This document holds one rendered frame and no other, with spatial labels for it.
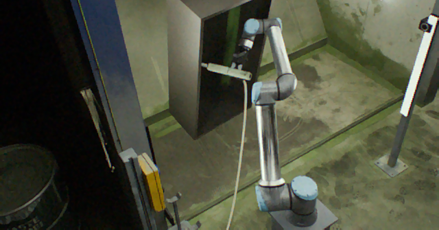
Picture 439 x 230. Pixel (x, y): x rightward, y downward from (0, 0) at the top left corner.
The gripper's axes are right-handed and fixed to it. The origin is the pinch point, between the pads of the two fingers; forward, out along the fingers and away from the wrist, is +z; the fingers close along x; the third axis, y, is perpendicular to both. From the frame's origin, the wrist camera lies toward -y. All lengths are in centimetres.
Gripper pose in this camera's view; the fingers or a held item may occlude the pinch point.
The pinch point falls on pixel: (234, 75)
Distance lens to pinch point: 288.8
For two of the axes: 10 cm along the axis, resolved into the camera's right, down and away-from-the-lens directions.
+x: -8.8, -2.7, 3.8
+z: -3.1, 9.5, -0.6
